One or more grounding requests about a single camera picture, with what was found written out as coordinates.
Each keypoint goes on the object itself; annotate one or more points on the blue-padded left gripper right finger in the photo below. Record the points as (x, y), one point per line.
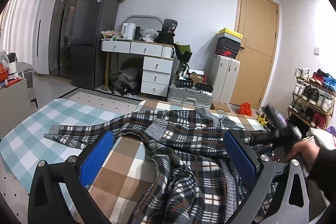
(290, 203)

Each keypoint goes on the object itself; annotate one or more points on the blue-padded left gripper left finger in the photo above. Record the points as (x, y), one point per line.
(46, 201)

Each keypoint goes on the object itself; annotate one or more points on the black white plaid fleece jacket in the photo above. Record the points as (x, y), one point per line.
(195, 181)

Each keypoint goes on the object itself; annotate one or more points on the right forearm black sleeve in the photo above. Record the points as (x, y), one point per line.
(323, 173)

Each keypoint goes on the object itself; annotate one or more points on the white folded clothes pile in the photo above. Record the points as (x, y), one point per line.
(323, 138)

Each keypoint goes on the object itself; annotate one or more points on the right hand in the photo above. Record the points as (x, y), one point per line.
(308, 150)

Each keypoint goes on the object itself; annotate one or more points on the yellow shoes on floor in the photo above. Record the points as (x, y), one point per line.
(262, 119)

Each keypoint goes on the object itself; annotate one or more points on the shoe rack with shoes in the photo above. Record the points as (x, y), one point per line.
(313, 98)

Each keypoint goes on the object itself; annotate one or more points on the orange plastic bag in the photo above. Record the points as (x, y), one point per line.
(245, 109)

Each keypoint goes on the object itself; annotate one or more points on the teal checked blanket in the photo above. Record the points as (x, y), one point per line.
(25, 145)

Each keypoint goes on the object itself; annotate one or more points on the cardboard box on floor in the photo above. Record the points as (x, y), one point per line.
(220, 107)

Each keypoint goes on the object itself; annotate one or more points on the brown blue checked bed cover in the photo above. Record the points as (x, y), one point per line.
(127, 173)

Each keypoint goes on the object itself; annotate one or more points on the silver aluminium suitcase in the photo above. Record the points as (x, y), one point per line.
(190, 96)

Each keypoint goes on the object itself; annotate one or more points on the white patterned rug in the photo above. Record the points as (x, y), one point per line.
(103, 100)

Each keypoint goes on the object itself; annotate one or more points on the stacked shoe boxes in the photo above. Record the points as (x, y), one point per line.
(229, 43)

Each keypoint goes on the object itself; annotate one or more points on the wooden door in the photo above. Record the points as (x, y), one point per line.
(258, 22)

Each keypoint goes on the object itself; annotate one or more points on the black backpack under desk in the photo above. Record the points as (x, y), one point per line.
(128, 79)

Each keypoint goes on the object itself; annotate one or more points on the white drawer desk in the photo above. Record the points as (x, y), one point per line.
(157, 63)

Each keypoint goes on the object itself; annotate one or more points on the black bag on desk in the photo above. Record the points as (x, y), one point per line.
(167, 33)

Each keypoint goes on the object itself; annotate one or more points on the white electric kettle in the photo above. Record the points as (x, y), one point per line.
(128, 30)

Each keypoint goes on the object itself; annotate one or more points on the black refrigerator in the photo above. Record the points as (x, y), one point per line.
(87, 60)

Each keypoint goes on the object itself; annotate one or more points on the dark glass wardrobe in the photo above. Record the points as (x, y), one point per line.
(61, 27)

